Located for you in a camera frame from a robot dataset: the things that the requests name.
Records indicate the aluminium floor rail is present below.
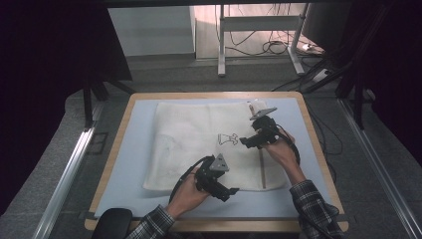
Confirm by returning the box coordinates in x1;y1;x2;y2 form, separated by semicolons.
32;102;105;239
335;97;422;239

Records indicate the person's left hand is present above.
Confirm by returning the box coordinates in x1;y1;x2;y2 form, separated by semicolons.
164;169;211;219

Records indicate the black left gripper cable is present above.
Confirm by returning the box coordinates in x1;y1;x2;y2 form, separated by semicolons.
168;154;214;204

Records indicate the white power strip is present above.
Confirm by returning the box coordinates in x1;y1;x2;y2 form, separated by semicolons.
311;68;333;84

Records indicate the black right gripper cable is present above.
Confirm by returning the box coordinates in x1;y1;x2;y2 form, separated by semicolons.
276;123;302;166

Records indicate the thin black floor cable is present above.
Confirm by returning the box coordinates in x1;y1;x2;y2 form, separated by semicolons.
308;105;344;185

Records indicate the light blue table mat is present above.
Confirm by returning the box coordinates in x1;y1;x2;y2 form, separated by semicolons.
94;97;333;219

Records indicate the black floor cables bundle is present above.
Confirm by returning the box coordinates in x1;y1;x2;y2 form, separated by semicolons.
226;29;293;57

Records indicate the person's right hand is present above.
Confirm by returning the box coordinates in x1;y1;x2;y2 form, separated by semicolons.
261;128;307;186

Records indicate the dark monitor panel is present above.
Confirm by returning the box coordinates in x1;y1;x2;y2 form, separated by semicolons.
301;3;353;54

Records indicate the white mesh laundry bag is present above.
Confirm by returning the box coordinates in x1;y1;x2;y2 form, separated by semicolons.
142;99;289;192

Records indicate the black metal stand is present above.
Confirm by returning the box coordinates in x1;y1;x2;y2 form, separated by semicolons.
333;49;369;131
81;71;136;129

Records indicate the black chair armrest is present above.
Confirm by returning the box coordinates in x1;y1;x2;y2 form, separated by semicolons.
90;207;134;239

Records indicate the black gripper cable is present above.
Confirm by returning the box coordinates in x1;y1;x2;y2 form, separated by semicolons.
276;123;302;166
168;154;214;204

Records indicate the white metal desk frame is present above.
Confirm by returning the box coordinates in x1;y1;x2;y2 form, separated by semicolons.
216;3;311;78

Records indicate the white cabinet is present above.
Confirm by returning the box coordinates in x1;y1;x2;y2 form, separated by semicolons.
106;5;197;58

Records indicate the wooden table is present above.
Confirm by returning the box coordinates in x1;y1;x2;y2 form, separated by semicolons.
84;91;350;233

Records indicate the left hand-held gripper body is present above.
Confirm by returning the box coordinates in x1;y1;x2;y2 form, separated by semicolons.
194;152;233;203

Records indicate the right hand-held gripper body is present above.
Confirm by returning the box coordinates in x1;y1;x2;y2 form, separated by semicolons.
246;106;281;150

